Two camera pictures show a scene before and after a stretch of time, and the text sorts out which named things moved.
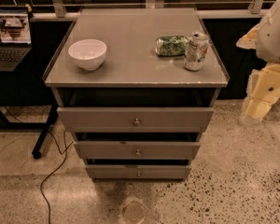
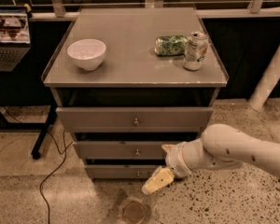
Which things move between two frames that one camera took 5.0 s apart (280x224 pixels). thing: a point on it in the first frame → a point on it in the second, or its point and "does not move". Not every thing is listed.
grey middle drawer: (136, 150) does not move
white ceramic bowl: (89, 54) does not move
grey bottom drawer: (138, 172) does not move
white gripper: (274, 36) → (175, 160)
